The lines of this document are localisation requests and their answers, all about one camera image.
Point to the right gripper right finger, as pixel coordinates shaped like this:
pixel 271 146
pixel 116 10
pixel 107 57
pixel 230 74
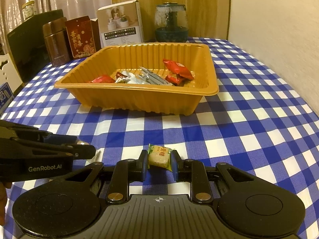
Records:
pixel 244 203

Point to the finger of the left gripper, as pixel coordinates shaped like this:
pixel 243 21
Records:
pixel 73 145
pixel 12 130

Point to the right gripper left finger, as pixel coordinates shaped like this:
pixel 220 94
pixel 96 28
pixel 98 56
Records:
pixel 69 204

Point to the red crinkled snack packet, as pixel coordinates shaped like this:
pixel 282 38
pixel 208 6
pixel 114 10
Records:
pixel 103 79

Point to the green yellow cake packet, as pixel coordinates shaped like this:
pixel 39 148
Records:
pixel 159 156

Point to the dark red small snack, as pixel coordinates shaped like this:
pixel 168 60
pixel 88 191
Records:
pixel 120 75

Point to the clear grey snack packet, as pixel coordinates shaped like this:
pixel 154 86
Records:
pixel 151 78

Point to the red square candy packet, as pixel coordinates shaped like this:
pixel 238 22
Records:
pixel 175 79

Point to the red rectangular snack packet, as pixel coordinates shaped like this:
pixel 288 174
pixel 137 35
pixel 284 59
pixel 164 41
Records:
pixel 178 68

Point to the person left hand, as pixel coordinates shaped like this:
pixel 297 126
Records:
pixel 3 200

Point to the blue milk carton box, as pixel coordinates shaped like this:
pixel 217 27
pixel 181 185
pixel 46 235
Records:
pixel 6 97

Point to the white chair back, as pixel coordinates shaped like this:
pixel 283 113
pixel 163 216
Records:
pixel 10 75

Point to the black appliance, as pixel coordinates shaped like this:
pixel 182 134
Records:
pixel 27 46

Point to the blue white checkered tablecloth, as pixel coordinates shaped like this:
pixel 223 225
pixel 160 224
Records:
pixel 257 123

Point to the brown metal canister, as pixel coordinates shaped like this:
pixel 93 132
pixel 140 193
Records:
pixel 56 41

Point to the orange plastic tray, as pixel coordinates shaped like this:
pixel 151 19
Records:
pixel 150 98

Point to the dark red gift box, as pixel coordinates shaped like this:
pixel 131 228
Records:
pixel 83 35

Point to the glass jar with label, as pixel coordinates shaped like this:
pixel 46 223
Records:
pixel 29 10

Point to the white humidifier carton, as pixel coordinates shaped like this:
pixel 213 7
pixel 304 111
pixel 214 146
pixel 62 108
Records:
pixel 120 24

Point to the green glass jar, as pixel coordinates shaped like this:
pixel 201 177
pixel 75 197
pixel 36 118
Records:
pixel 171 23

